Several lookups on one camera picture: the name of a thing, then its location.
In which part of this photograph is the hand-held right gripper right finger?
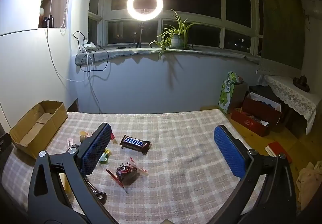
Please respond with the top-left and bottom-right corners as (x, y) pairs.
(213, 125), (297, 224)

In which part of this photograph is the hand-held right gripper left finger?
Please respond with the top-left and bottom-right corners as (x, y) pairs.
(28, 123), (119, 224)

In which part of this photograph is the brown chocolate bar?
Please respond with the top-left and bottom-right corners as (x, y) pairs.
(119, 134), (151, 155)

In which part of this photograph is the dark red candy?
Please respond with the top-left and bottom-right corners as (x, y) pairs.
(106, 161), (149, 193)

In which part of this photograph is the cardboard box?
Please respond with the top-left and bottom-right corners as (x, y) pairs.
(9, 100), (68, 159)

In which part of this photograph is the packaged brown egg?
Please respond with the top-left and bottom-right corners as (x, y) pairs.
(78, 131), (95, 143)

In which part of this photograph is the red flat box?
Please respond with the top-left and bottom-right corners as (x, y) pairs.
(231, 108), (271, 138)

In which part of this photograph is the dark metal object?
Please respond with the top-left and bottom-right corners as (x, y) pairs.
(87, 181), (107, 206)

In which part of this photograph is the red booklet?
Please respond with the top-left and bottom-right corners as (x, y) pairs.
(265, 141), (292, 164)

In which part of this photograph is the dark wooden furniture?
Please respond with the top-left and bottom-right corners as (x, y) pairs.
(66, 98), (80, 113)

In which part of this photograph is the dark red open box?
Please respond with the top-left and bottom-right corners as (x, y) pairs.
(242, 92), (282, 126)

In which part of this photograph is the green gift bag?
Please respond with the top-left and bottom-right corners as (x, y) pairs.
(218, 71), (248, 114)

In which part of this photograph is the black bag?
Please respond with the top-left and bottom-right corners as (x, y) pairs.
(249, 85), (281, 104)

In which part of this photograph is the cream crumpled cloth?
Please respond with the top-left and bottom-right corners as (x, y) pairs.
(296, 161), (322, 211)

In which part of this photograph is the lace covered side table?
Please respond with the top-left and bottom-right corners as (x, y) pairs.
(259, 74), (322, 135)

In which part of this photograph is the dark brown figurine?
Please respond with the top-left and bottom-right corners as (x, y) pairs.
(293, 75), (311, 93)

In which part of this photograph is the white power strip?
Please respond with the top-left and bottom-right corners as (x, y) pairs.
(82, 40), (97, 51)

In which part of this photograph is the white wardrobe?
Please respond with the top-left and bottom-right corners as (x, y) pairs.
(0, 0), (78, 136)

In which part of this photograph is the black light stand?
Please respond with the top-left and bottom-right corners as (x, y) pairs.
(134, 21), (147, 48)

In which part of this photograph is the potted spider plant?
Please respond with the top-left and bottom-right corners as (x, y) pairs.
(149, 9), (202, 60)

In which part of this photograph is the dark curtain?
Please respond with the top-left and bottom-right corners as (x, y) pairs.
(260, 0), (310, 76)

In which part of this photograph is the white cable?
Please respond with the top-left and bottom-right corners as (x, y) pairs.
(45, 0), (86, 82)
(86, 49), (102, 114)

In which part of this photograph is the black cable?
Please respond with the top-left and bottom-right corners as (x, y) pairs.
(73, 31), (111, 72)

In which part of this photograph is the ring light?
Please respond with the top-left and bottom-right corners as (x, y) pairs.
(126, 0), (164, 21)

